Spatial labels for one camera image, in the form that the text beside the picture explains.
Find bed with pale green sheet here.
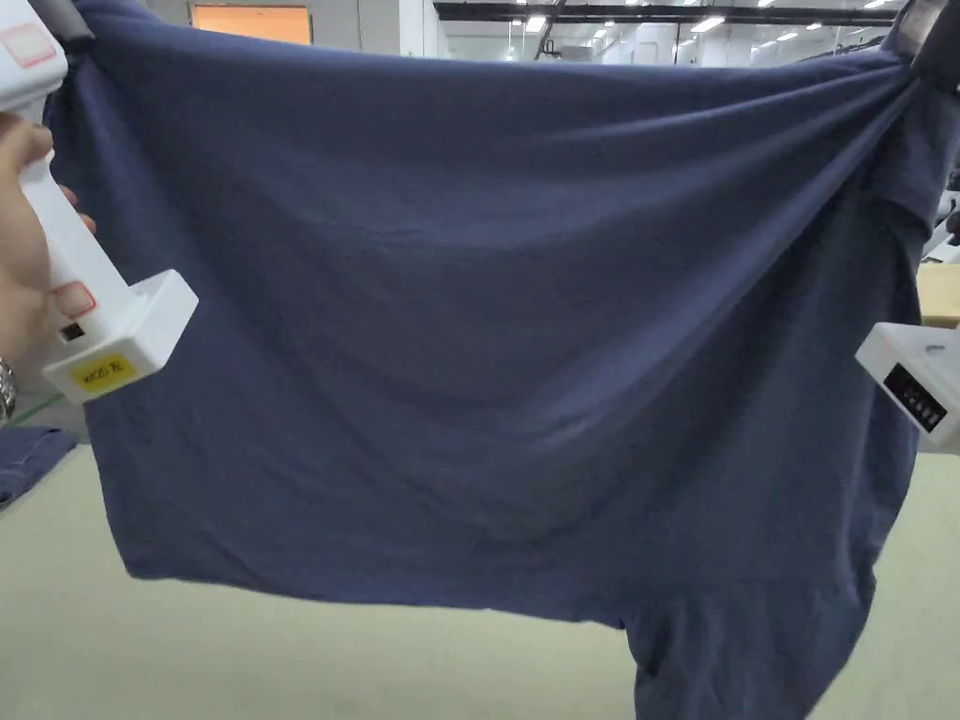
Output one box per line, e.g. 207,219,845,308
0,441,960,720

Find dark blue shirt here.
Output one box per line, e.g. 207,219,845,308
40,0,960,720

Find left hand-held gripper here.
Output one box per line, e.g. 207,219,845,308
0,0,200,407

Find person's left hand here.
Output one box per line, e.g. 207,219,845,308
0,112,99,366

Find wooden table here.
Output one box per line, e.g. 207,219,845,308
918,265,960,328

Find dark blue garment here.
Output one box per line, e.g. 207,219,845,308
0,426,81,513

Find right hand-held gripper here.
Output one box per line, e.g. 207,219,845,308
854,322,960,456

